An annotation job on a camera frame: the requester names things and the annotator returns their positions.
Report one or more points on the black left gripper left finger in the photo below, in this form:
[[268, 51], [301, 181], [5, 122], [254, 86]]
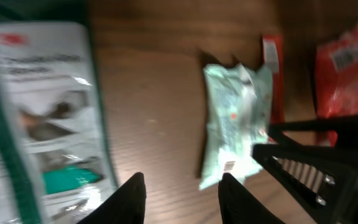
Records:
[[125, 206]]

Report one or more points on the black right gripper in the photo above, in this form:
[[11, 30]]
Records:
[[323, 180]]

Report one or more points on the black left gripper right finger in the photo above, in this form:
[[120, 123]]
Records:
[[239, 206]]

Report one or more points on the orange-red snack bag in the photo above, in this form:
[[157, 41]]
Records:
[[336, 76]]

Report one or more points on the green white packet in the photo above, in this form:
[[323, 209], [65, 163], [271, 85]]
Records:
[[54, 158]]

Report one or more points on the pale mint wipes packet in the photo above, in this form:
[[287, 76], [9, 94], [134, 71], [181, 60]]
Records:
[[239, 108]]

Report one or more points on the thin red stick packet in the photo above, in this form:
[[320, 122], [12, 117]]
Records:
[[272, 46]]

